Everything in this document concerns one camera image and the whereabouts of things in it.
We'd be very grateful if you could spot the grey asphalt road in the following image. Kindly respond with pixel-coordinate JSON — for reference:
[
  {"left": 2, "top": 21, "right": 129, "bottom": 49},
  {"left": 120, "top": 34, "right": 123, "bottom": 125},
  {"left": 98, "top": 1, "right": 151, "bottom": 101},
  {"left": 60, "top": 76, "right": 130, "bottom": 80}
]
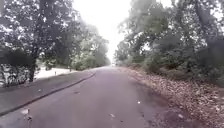
[{"left": 0, "top": 65, "right": 201, "bottom": 128}]

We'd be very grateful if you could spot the grey paved side strip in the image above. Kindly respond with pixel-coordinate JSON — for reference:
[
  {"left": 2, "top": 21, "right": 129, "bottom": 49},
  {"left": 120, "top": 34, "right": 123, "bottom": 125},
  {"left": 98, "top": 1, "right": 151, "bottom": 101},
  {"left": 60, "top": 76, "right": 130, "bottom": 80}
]
[{"left": 0, "top": 69, "right": 98, "bottom": 116}]

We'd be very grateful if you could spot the row of trees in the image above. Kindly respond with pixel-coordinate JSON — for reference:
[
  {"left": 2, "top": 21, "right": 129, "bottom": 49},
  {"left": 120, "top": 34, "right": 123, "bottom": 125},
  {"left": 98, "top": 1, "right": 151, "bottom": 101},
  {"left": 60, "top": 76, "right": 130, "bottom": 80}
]
[
  {"left": 113, "top": 0, "right": 224, "bottom": 84},
  {"left": 0, "top": 0, "right": 112, "bottom": 88}
]

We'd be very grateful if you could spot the leaf-covered verge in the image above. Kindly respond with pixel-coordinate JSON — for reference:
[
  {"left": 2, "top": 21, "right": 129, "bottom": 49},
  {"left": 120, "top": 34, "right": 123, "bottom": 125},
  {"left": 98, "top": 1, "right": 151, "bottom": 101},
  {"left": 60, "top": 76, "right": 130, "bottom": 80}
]
[{"left": 118, "top": 65, "right": 224, "bottom": 128}]

